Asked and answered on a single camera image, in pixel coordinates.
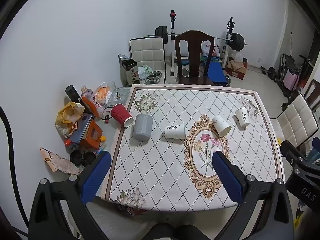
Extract purple drink bottle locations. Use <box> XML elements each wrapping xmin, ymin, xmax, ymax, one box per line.
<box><xmin>80</xmin><ymin>86</ymin><xmax>94</xmax><ymax>103</ymax></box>

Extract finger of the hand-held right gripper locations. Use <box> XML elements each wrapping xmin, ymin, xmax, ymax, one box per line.
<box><xmin>280</xmin><ymin>140</ymin><xmax>314</xmax><ymax>167</ymax></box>

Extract orange drink bottle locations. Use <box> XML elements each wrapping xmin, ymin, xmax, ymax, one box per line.
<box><xmin>82</xmin><ymin>94</ymin><xmax>104</xmax><ymax>117</ymax></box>

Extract dark wooden chair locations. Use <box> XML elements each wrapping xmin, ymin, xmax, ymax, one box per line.
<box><xmin>174</xmin><ymin>30</ymin><xmax>215</xmax><ymax>85</ymax></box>
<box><xmin>304</xmin><ymin>79</ymin><xmax>320</xmax><ymax>110</ymax></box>

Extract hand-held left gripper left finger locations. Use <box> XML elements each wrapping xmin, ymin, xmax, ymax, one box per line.
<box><xmin>29</xmin><ymin>151</ymin><xmax>113</xmax><ymax>240</ymax></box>

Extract yellow plastic bag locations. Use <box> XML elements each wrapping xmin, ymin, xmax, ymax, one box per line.
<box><xmin>55</xmin><ymin>102</ymin><xmax>85</xmax><ymax>138</ymax></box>

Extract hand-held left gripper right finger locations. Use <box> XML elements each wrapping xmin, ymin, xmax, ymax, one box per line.
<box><xmin>212</xmin><ymin>151</ymin><xmax>295</xmax><ymax>240</ymax></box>

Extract printed gift bag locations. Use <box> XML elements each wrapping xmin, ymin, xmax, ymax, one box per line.
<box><xmin>118</xmin><ymin>54</ymin><xmax>138</xmax><ymax>87</ymax></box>

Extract grey plastic cup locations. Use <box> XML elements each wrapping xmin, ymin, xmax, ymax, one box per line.
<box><xmin>132</xmin><ymin>114</ymin><xmax>154</xmax><ymax>141</ymax></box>

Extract stainless steel bowls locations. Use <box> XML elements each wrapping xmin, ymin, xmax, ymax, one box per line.
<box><xmin>146</xmin><ymin>70</ymin><xmax>163</xmax><ymax>85</ymax></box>

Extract printed paper leaflet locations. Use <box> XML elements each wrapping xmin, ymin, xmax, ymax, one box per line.
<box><xmin>39</xmin><ymin>147</ymin><xmax>82</xmax><ymax>175</ymax></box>

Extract brown cardboard box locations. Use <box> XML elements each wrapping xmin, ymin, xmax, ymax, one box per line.
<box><xmin>226</xmin><ymin>57</ymin><xmax>248</xmax><ymax>80</ymax></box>

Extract blue weight bench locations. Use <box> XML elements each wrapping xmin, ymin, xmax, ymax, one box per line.
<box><xmin>205</xmin><ymin>61</ymin><xmax>227</xmax><ymax>85</ymax></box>

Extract black round lid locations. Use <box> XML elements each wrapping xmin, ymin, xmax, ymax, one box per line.
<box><xmin>82</xmin><ymin>152</ymin><xmax>97</xmax><ymax>167</ymax></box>
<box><xmin>70</xmin><ymin>150</ymin><xmax>83</xmax><ymax>166</ymax></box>

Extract clear plastic container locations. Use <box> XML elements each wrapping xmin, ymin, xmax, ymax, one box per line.
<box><xmin>107</xmin><ymin>86</ymin><xmax>130</xmax><ymax>104</ymax></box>

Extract clear bag of oranges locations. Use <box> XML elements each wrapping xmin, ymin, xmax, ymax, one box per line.
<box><xmin>95</xmin><ymin>82</ymin><xmax>113</xmax><ymax>105</ymax></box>

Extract black plate barbell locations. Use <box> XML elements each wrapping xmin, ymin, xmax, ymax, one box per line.
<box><xmin>147</xmin><ymin>26</ymin><xmax>248</xmax><ymax>51</ymax></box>

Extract white cushioned chair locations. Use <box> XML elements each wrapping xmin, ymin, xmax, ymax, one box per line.
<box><xmin>270</xmin><ymin>94</ymin><xmax>316</xmax><ymax>153</ymax></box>
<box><xmin>129</xmin><ymin>37</ymin><xmax>167</xmax><ymax>84</ymax></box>

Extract white printed plastic bag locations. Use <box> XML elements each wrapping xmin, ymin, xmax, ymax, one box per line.
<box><xmin>201</xmin><ymin>40</ymin><xmax>222</xmax><ymax>58</ymax></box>

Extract clear plastic bag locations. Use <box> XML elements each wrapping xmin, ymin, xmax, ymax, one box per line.
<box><xmin>229</xmin><ymin>51</ymin><xmax>243</xmax><ymax>63</ymax></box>

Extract black thermos bottle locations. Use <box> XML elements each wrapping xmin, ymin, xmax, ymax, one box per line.
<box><xmin>65</xmin><ymin>85</ymin><xmax>83</xmax><ymax>105</ymax></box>

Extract pink suitcase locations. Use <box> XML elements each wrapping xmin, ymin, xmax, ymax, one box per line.
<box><xmin>285</xmin><ymin>69</ymin><xmax>300</xmax><ymax>90</ymax></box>

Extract floral diamond-pattern tablecloth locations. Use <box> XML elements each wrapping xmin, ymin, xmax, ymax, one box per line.
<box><xmin>101</xmin><ymin>83</ymin><xmax>285</xmax><ymax>212</ymax></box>

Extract orange cardboard box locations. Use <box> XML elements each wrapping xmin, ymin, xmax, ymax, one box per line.
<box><xmin>80</xmin><ymin>120</ymin><xmax>103</xmax><ymax>150</ymax></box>

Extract blue grey laptop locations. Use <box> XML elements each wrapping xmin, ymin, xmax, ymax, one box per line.
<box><xmin>69</xmin><ymin>113</ymin><xmax>93</xmax><ymax>144</ymax></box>

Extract plain white paper cup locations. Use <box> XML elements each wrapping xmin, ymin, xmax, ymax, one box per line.
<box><xmin>212</xmin><ymin>115</ymin><xmax>232</xmax><ymax>137</ymax></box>

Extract green white plastic bag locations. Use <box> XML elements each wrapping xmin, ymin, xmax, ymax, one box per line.
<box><xmin>138</xmin><ymin>65</ymin><xmax>153</xmax><ymax>80</ymax></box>

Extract white printed paper cup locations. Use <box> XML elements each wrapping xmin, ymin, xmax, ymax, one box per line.
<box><xmin>234</xmin><ymin>108</ymin><xmax>250</xmax><ymax>127</ymax></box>
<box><xmin>164</xmin><ymin>123</ymin><xmax>186</xmax><ymax>139</ymax></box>

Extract thick black cable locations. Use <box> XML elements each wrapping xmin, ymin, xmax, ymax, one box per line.
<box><xmin>0</xmin><ymin>105</ymin><xmax>30</xmax><ymax>230</ymax></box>

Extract red ribbed paper cup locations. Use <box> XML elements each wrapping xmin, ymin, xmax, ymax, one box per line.
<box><xmin>110</xmin><ymin>103</ymin><xmax>133</xmax><ymax>127</ymax></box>

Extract black folding trolley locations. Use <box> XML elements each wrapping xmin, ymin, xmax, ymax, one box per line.
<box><xmin>279</xmin><ymin>52</ymin><xmax>313</xmax><ymax>98</ymax></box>

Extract black dumbbell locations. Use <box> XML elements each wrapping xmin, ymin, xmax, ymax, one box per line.
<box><xmin>260</xmin><ymin>66</ymin><xmax>275</xmax><ymax>77</ymax></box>

